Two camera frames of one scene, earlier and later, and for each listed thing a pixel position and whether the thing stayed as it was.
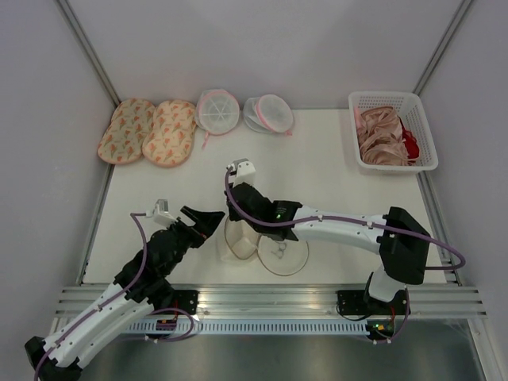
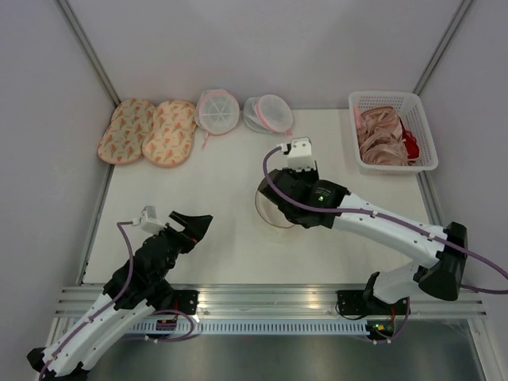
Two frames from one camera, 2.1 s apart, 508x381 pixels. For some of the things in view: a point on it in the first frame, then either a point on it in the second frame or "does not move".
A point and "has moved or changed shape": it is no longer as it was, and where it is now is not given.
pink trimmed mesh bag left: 217,113 does not move
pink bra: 380,136 does not move
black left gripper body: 186,236 does not move
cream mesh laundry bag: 279,255 has moved or changed shape
